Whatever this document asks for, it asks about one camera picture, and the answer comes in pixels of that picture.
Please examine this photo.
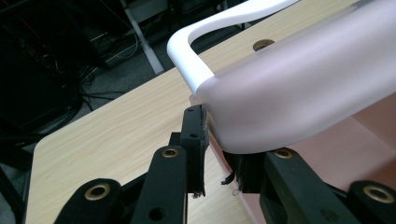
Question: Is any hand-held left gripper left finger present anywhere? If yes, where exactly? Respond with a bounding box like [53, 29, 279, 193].
[169, 105, 209, 199]

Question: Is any black metal stand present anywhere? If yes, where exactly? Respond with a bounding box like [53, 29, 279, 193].
[0, 130, 43, 224]

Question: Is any white desk leg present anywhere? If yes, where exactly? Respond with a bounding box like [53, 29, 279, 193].
[119, 0, 165, 76]

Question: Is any round table cable grommet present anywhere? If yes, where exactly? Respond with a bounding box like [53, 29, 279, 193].
[252, 38, 276, 52]

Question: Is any tangle of floor cables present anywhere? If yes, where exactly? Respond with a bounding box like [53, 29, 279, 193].
[17, 27, 143, 112]

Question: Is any pink storage box with handle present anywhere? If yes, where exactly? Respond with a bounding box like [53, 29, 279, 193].
[166, 0, 396, 224]

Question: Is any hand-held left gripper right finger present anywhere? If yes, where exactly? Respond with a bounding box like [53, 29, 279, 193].
[221, 150, 269, 194]

